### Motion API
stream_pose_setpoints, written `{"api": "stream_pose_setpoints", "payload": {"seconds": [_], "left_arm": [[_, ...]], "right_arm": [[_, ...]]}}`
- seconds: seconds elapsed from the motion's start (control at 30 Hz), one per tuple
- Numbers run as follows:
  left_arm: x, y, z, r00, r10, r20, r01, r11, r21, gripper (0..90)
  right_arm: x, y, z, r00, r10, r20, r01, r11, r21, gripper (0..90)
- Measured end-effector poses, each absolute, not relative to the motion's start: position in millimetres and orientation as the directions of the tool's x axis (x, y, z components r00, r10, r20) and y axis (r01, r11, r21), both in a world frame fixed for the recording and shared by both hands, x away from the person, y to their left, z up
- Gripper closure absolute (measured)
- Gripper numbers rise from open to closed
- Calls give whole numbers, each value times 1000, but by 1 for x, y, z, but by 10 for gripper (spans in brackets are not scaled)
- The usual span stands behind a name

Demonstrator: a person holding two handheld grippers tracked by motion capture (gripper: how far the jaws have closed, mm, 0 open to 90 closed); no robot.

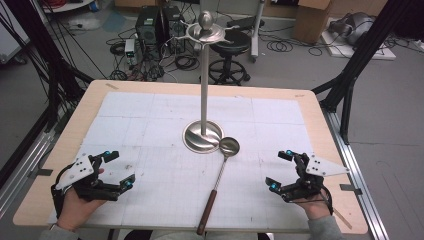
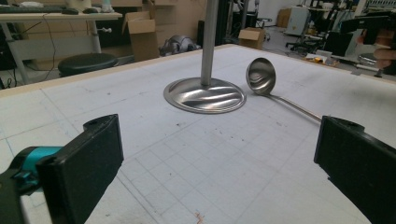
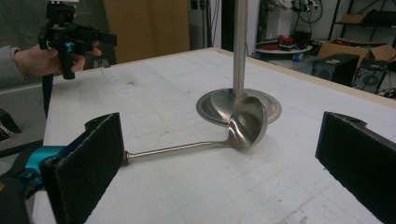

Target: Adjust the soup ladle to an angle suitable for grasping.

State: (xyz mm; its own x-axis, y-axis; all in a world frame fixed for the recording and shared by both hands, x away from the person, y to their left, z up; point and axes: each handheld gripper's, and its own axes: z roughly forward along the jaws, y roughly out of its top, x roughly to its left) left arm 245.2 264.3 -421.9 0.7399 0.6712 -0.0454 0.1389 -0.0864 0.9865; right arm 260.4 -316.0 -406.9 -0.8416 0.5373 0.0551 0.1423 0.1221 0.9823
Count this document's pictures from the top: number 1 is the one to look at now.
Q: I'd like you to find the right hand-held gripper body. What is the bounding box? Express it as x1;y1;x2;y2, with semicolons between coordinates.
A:
281;152;351;204

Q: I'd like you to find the black round stool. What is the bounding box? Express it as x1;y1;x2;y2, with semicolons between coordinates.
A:
208;29;252;86

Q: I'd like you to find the black metal frame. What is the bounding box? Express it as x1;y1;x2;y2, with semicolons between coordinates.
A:
4;0;95;132
312;0;416;145

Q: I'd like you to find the black computer tower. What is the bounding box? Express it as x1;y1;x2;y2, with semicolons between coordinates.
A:
162;5;186;54
135;5;164;58

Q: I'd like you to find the grey bag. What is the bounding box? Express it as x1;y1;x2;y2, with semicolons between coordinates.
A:
328;12;377;47

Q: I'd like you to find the person's right hand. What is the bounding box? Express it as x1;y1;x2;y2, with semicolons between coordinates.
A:
293;195;334;221

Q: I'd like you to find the aluminium rail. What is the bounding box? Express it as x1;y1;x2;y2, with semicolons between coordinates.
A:
0;128;57;219
321;108;390;240

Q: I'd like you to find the thin wooden stick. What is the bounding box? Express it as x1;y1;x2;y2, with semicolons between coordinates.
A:
333;208;353;231

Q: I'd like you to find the white stand pole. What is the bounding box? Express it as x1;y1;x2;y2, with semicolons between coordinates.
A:
249;0;267;63

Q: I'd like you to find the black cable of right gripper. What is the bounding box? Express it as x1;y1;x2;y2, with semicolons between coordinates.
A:
318;185;335;215

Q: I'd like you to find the white grid mat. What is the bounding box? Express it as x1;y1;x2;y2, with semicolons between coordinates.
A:
47;91;323;234

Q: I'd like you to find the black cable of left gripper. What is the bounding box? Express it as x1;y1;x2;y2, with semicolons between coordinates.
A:
50;163;75;219

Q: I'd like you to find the person's left hand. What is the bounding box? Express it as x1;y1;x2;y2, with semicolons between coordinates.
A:
56;167;108;232

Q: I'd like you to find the small white power supply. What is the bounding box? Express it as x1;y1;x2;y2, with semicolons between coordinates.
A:
124;38;138;66

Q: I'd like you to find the steel ladle with wooden handle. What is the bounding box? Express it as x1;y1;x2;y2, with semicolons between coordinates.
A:
195;136;241;237

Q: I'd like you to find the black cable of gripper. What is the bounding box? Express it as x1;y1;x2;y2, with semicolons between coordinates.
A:
50;163;75;219
318;185;335;215

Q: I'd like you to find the cardboard box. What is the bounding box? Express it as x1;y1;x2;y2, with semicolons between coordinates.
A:
293;0;335;45

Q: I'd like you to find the white floor board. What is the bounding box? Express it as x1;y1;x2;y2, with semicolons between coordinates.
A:
320;31;398;61

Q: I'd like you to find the steel utensil rack stand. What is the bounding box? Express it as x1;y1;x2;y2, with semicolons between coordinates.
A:
165;10;241;155

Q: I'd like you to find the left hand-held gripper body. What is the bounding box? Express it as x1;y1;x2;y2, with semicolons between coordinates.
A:
54;153;121;203

